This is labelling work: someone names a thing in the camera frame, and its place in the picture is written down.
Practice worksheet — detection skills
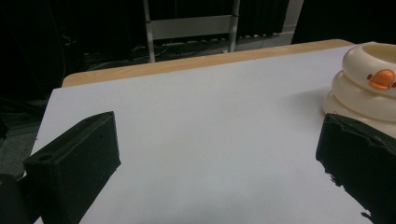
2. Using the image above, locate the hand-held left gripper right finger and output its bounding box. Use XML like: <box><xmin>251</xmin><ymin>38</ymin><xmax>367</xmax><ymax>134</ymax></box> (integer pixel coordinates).
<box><xmin>315</xmin><ymin>113</ymin><xmax>396</xmax><ymax>224</ymax></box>

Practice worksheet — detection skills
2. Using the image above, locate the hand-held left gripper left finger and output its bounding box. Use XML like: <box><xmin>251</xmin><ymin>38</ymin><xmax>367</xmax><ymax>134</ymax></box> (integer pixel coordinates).
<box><xmin>22</xmin><ymin>110</ymin><xmax>122</xmax><ymax>224</ymax></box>

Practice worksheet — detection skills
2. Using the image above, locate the cream ringed pen holder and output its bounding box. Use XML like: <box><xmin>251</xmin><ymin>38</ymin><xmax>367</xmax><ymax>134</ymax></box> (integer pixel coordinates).
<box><xmin>322</xmin><ymin>41</ymin><xmax>396</xmax><ymax>140</ymax></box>

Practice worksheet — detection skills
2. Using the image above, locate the white table mat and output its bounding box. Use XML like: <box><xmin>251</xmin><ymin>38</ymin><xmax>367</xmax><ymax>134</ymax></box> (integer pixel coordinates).
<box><xmin>32</xmin><ymin>43</ymin><xmax>396</xmax><ymax>224</ymax></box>

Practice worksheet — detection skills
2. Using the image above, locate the white metal stand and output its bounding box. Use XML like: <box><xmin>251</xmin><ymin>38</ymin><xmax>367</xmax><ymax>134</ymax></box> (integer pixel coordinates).
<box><xmin>142</xmin><ymin>0</ymin><xmax>241</xmax><ymax>63</ymax></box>

